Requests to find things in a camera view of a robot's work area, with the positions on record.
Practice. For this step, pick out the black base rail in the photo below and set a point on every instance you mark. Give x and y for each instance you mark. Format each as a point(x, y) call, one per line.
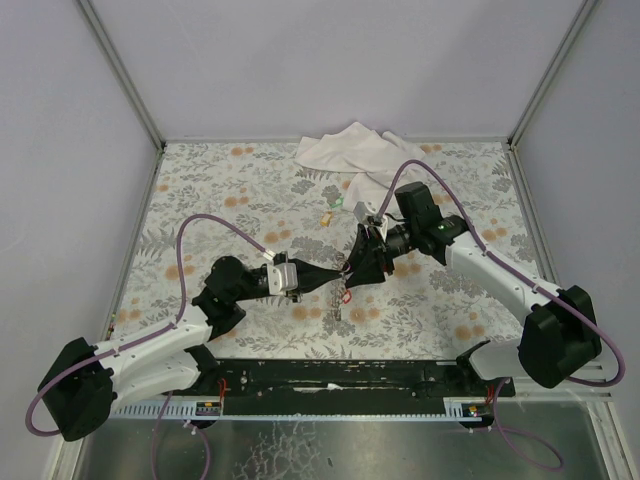
point(363, 382)

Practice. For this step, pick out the white crumpled cloth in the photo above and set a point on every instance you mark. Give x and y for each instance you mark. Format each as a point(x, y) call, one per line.
point(371, 158)

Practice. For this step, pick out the grey left corner post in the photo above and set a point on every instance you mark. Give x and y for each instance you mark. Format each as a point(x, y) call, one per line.
point(103, 39)

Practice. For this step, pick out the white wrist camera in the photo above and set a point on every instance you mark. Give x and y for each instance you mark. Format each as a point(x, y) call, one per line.
point(273, 260)
point(370, 217)

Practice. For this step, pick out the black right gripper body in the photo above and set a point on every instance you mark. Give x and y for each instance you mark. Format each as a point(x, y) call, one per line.
point(378, 251)

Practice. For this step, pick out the white slotted cable duct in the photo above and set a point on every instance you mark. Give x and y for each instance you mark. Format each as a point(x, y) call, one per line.
point(263, 409)

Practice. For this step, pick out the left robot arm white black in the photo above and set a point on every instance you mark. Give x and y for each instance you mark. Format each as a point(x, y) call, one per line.
point(86, 383)

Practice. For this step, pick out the white disc with keyrings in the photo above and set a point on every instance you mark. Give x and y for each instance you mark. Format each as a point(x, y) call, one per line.
point(339, 288)

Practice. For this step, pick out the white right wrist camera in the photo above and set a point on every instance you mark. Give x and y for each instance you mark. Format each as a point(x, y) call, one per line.
point(370, 217)

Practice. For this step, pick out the green tagged key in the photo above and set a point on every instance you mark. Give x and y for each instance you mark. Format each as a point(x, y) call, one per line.
point(337, 204)

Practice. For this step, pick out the grey aluminium corner post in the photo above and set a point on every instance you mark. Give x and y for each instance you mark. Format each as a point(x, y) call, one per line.
point(565, 47)

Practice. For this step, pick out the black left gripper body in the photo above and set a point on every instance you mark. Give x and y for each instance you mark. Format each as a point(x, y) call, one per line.
point(300, 278)

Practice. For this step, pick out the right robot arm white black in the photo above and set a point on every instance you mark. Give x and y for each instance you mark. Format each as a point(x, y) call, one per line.
point(557, 337)

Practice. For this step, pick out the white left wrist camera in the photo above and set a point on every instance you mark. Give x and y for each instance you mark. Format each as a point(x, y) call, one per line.
point(273, 260)

